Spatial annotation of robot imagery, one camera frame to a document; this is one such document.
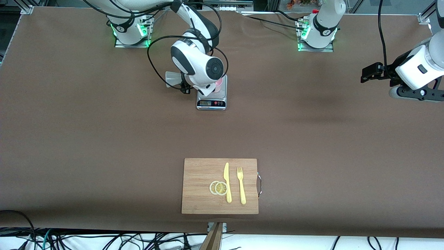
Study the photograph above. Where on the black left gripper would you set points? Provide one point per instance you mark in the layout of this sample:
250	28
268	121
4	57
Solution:
387	71

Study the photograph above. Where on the translucent sauce bottle orange cap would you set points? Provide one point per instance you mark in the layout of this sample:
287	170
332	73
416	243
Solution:
172	79

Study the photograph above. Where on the pink plastic cup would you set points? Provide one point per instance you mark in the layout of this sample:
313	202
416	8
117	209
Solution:
219	83

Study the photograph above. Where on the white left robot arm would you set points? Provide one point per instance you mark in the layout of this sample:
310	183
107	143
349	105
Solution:
324	21

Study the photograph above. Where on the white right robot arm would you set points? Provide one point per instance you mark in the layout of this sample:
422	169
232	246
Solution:
194	59

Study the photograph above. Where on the silver digital kitchen scale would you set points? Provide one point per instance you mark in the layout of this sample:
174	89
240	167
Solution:
212	103

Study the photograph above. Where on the white power strip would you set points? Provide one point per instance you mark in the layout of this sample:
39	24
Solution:
225	8

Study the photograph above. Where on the lemon slice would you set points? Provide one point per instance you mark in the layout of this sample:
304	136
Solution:
211	188
221	188

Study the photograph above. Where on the bamboo cutting board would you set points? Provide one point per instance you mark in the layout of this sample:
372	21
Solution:
197	194

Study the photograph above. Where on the yellow plastic knife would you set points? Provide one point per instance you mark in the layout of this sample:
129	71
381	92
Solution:
229	194

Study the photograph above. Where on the colourful toy food pile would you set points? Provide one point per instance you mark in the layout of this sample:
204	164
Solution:
293	4

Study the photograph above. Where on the yellow plastic fork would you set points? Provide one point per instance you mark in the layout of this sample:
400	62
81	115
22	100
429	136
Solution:
242	194

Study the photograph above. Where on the wooden support beam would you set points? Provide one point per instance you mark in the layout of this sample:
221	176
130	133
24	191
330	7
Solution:
213	241

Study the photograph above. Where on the aluminium table corner bracket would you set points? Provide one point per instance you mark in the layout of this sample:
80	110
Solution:
424	19
27	9

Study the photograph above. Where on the metal table edge bracket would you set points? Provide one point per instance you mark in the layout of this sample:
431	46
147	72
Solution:
224	227

